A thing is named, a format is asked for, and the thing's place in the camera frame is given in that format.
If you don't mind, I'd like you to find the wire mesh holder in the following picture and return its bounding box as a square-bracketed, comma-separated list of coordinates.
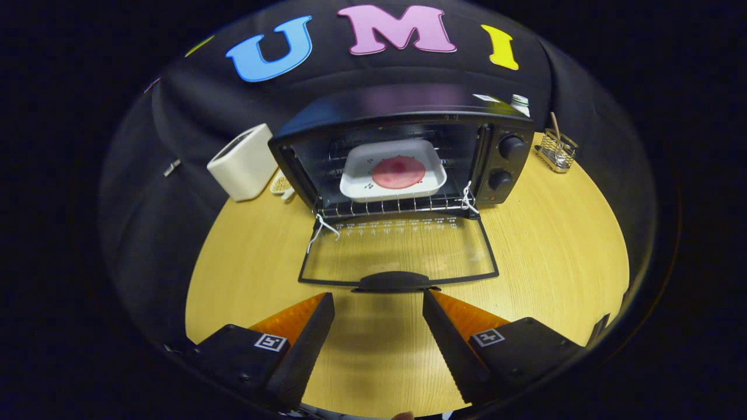
[535, 129, 579, 174]

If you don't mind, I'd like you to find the black toaster oven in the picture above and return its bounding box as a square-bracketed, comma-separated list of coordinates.
[268, 83, 535, 292]

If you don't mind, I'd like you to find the white bread toaster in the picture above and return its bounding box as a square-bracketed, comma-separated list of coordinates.
[207, 123, 280, 202]

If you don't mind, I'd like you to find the pink meat slice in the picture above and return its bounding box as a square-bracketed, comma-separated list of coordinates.
[372, 156, 426, 190]

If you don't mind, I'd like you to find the small beige dish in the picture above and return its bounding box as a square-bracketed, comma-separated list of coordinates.
[270, 172, 296, 200]

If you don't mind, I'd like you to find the white square plate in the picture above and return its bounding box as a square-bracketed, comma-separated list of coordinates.
[340, 138, 448, 202]

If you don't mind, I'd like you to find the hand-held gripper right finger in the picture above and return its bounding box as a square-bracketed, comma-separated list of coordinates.
[423, 289, 584, 406]

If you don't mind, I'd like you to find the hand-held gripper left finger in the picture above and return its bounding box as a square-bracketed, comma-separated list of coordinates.
[187, 292, 336, 410]

